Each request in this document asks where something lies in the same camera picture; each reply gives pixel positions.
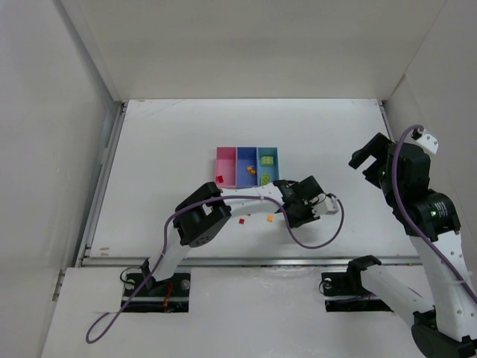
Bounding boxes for green lego brick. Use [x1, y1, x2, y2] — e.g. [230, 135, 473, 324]
[260, 174, 271, 186]
[260, 156, 274, 166]

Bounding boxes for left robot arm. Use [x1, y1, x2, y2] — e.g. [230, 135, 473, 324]
[141, 176, 335, 292]

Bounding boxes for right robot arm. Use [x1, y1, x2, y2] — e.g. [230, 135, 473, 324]
[347, 127, 476, 357]

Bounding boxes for light blue container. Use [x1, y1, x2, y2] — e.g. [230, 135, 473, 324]
[257, 147, 279, 186]

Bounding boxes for pink container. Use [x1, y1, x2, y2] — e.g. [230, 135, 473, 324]
[215, 147, 237, 189]

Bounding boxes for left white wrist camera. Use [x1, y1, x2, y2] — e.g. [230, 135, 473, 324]
[314, 193, 340, 216]

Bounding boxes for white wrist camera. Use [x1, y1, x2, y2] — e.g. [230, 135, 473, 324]
[314, 193, 340, 216]
[411, 128, 439, 155]

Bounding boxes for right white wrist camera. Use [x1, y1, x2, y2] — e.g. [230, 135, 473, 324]
[411, 128, 439, 155]

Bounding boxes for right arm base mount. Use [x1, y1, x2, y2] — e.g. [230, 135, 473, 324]
[318, 255, 392, 313]

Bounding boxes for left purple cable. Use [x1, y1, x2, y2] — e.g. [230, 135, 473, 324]
[85, 192, 345, 345]

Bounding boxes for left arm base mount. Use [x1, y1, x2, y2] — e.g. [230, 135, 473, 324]
[119, 267, 191, 313]

